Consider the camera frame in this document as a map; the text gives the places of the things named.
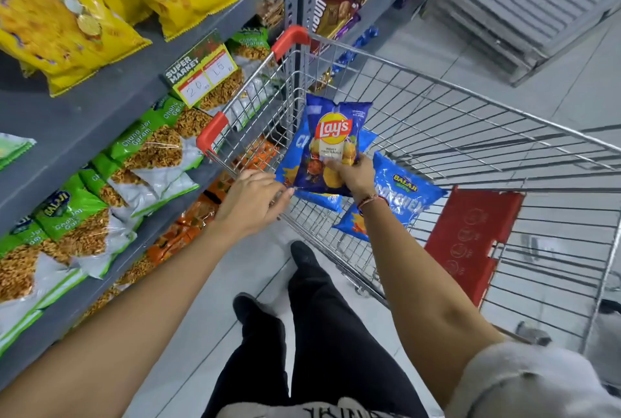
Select person's right hand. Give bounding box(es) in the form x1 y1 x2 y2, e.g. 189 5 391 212
323 153 377 204

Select person's left hand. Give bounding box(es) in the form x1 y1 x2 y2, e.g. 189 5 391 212
213 169 295 240

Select dark blue chips packet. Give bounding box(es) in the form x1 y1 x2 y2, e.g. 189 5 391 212
292 94 373 198

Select metal wire shopping cart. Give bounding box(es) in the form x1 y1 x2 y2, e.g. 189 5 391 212
196 25 621 355

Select person's right forearm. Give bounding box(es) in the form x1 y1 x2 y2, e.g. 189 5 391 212
356 196 507 410

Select person's left forearm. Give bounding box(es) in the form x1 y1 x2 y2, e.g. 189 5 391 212
0 219 260 418

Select blue snack packet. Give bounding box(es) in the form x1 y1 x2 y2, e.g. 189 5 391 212
332 151 448 242
275 119 379 213

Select black shoe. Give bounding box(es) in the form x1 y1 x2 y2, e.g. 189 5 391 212
232 292 267 327
289 240 322 272

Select row of orange snack packets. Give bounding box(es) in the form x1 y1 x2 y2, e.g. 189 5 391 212
73 135 283 328

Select blue wrapped packets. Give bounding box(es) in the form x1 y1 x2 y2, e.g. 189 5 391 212
331 25 380 75

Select red plastic cart seat flap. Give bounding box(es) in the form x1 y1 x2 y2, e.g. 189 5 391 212
423 186 526 308

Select shelf price tag sign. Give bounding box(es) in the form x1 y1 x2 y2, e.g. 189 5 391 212
164 31 239 109

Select maroon biscuit packet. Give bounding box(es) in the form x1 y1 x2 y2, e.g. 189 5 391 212
313 0 361 41

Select black trousers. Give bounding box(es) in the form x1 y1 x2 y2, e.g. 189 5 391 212
201 260 430 418

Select row of green snack packets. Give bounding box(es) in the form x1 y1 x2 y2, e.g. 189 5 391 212
0 27 272 358

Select grey metal shelf unit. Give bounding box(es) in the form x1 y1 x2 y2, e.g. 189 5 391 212
0 0 452 391

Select white slatted metal rack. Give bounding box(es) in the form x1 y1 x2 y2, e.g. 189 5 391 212
421 0 621 88

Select light green packet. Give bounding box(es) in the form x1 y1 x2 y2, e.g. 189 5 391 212
0 133 38 172

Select white shirt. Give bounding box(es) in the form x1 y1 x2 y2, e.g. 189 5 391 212
216 340 621 418

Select red thread bracelet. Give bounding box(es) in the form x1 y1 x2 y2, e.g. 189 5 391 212
356 194 390 216

